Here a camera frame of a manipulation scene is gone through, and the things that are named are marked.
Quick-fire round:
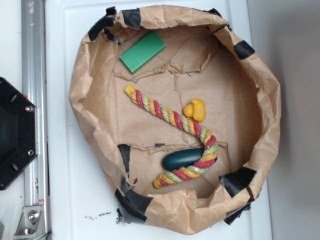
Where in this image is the metal corner bracket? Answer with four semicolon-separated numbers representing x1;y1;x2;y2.
13;205;46;240

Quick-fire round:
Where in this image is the aluminium extrusion rail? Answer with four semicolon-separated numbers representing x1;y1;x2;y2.
21;0;52;240

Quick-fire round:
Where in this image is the yellow rubber duck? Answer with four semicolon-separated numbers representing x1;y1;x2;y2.
182;98;207;122

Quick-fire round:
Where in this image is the dark teal oblong toy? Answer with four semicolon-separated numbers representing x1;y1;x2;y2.
162;148;204;171

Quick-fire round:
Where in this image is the brown paper bag bin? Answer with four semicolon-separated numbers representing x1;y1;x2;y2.
69;5;281;235

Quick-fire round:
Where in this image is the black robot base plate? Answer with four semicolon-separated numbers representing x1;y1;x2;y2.
0;77;38;191

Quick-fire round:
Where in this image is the multicolour twisted rope toy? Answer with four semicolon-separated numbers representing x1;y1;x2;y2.
124;85;219;189

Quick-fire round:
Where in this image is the green rectangular block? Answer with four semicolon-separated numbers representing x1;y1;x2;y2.
119;31;166;74

